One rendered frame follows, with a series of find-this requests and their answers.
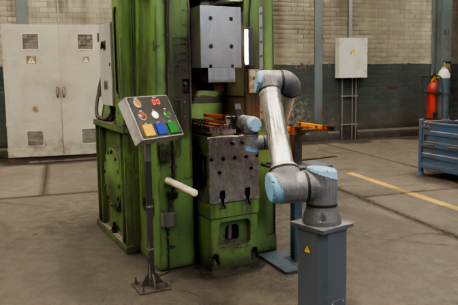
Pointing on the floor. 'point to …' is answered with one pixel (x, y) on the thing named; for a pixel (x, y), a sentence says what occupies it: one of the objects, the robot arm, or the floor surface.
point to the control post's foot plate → (142, 287)
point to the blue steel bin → (438, 146)
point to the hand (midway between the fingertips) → (227, 116)
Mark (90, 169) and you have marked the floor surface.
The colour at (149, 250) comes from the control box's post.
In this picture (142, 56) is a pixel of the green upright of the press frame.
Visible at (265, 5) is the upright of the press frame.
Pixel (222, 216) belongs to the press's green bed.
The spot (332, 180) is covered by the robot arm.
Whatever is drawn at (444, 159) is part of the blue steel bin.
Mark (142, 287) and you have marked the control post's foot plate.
